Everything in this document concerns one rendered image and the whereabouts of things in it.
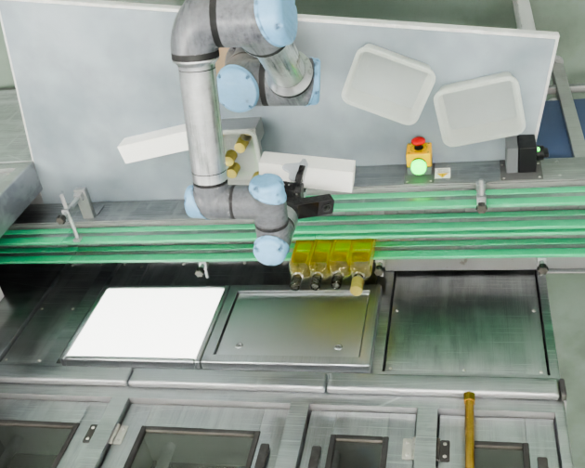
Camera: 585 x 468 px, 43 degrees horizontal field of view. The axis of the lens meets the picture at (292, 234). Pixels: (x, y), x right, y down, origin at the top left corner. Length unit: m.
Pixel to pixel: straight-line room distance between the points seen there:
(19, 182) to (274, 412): 1.15
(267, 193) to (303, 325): 0.66
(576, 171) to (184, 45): 1.17
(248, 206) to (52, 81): 1.04
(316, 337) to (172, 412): 0.44
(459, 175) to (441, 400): 0.65
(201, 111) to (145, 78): 0.78
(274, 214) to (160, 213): 0.89
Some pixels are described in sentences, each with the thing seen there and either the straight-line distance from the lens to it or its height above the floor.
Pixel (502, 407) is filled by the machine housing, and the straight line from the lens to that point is 1.89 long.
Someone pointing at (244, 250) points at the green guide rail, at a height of 0.92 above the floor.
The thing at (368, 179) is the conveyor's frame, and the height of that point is 0.84.
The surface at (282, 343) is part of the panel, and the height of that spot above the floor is 1.23.
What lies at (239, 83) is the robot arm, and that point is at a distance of 1.84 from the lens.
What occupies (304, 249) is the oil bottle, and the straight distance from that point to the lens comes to 2.14.
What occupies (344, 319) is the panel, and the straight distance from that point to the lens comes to 2.11.
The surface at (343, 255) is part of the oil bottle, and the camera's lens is 2.08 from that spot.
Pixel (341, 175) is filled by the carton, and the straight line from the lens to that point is 1.86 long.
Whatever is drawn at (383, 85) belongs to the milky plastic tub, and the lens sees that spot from 2.13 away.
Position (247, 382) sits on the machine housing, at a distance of 1.99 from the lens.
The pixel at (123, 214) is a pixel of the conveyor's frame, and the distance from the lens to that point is 2.47.
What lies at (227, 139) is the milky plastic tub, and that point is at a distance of 2.28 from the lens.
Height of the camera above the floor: 2.70
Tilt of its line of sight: 53 degrees down
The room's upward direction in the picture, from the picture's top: 162 degrees counter-clockwise
